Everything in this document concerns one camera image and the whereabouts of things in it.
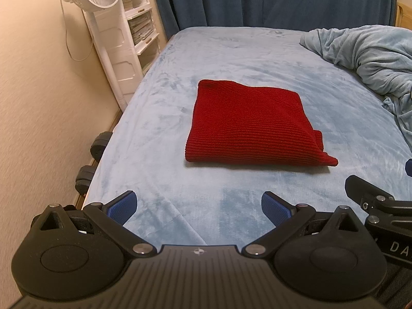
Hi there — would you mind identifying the white shelf unit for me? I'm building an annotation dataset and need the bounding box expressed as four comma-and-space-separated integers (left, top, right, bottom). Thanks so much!
93, 0, 161, 96

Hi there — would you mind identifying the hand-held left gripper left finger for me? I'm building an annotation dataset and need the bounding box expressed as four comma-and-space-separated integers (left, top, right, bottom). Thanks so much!
30, 190, 158, 259

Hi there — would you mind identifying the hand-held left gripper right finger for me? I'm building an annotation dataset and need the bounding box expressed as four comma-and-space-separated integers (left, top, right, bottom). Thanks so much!
241, 191, 366, 259

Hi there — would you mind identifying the wooden headboard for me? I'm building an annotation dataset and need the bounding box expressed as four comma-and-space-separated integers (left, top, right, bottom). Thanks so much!
397, 3, 412, 29

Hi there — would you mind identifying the dark blue curtain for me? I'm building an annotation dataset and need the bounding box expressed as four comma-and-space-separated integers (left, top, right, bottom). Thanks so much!
149, 0, 397, 41

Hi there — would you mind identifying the light blue fleece blanket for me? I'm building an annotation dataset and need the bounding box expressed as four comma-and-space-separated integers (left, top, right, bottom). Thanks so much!
299, 25, 412, 155

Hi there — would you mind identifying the white fan cable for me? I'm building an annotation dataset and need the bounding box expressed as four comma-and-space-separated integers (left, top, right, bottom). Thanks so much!
60, 0, 95, 62

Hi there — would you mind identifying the red knit sweater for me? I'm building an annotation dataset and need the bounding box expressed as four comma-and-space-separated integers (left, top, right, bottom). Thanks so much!
185, 79, 339, 167

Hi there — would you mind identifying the black dumbbell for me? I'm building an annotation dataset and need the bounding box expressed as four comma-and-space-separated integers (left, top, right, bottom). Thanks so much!
90, 132, 114, 161
74, 165, 95, 194

